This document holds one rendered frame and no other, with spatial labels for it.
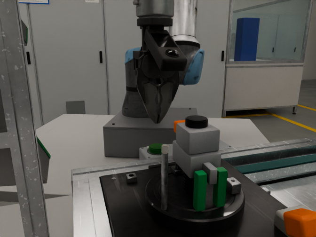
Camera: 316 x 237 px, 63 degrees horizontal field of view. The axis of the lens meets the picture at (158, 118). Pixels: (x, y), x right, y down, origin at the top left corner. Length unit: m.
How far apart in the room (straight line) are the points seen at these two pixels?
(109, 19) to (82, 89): 0.89
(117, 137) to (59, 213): 0.29
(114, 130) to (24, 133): 0.53
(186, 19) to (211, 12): 2.76
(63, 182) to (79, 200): 0.28
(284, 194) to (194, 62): 0.46
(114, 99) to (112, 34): 0.79
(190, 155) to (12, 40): 0.22
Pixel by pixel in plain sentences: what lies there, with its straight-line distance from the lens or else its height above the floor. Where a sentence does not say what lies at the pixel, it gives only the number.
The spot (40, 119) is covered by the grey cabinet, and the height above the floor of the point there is 0.32.
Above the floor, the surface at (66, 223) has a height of 0.86.
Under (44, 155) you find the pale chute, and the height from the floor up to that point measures 1.03.
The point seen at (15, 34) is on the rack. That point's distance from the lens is 0.25.
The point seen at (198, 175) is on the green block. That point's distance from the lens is 0.32.
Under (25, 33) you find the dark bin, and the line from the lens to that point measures 0.37.
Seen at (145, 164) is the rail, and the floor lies 0.96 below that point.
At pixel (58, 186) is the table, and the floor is 0.86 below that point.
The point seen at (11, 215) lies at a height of 0.86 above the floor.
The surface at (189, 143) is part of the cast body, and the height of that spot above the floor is 1.07.
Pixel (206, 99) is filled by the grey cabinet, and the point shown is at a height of 0.46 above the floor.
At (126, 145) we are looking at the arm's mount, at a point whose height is 0.90.
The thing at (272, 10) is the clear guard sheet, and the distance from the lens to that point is 4.74.
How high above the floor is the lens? 1.19
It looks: 16 degrees down
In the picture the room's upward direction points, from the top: straight up
